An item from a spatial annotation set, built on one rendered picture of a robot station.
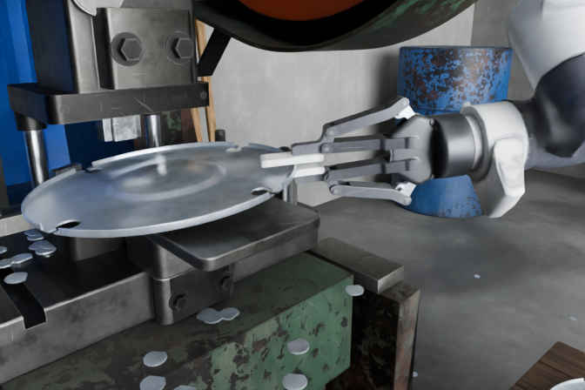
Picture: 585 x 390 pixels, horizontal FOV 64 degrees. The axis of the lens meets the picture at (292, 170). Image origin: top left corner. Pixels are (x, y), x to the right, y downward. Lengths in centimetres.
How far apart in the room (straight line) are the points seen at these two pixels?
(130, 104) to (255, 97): 172
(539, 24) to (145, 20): 41
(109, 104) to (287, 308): 31
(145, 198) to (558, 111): 42
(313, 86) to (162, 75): 203
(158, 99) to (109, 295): 23
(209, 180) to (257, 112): 179
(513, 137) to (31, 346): 53
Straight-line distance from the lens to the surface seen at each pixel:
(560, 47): 55
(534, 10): 58
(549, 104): 55
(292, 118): 245
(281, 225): 44
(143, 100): 58
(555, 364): 108
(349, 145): 53
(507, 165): 55
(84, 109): 55
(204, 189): 49
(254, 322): 55
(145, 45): 53
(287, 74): 240
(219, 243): 41
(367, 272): 66
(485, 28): 391
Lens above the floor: 95
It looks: 16 degrees down
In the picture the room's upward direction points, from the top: straight up
